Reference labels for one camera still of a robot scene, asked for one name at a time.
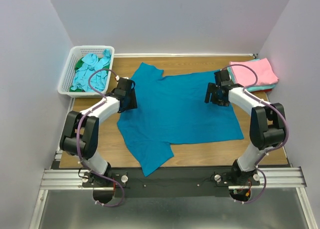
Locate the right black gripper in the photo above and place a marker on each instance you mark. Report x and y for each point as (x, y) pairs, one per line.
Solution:
(211, 88)

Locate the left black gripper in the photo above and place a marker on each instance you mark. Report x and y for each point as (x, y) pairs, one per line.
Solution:
(133, 104)

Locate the teal blue t-shirt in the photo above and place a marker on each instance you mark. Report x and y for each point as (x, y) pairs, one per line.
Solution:
(172, 110)

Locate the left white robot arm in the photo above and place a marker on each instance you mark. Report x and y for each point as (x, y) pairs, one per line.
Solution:
(80, 133)

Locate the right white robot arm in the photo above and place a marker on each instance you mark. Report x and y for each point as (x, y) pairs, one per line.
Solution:
(268, 130)

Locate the pink folded t-shirt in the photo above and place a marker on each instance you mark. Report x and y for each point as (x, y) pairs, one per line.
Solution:
(260, 72)

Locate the light blue crumpled t-shirt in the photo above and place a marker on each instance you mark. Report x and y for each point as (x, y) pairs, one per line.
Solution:
(92, 59)

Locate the mint folded t-shirt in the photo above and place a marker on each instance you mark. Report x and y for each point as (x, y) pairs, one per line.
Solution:
(262, 87)

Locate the green t-shirt in basket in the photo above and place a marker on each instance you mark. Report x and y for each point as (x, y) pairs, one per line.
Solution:
(82, 73)

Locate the white plastic laundry basket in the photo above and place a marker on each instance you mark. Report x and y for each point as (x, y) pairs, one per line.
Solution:
(69, 72)

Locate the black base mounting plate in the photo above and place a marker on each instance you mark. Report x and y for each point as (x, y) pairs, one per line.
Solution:
(171, 182)

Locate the aluminium extrusion rail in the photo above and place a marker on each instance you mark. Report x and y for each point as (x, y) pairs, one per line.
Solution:
(68, 179)

